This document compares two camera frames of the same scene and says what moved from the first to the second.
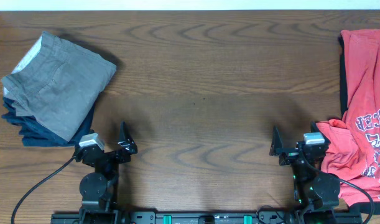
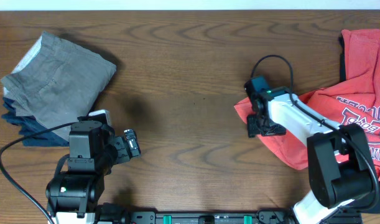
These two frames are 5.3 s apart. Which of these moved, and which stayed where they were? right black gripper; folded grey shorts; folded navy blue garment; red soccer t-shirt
Moved: right black gripper; red soccer t-shirt
Stayed: folded grey shorts; folded navy blue garment
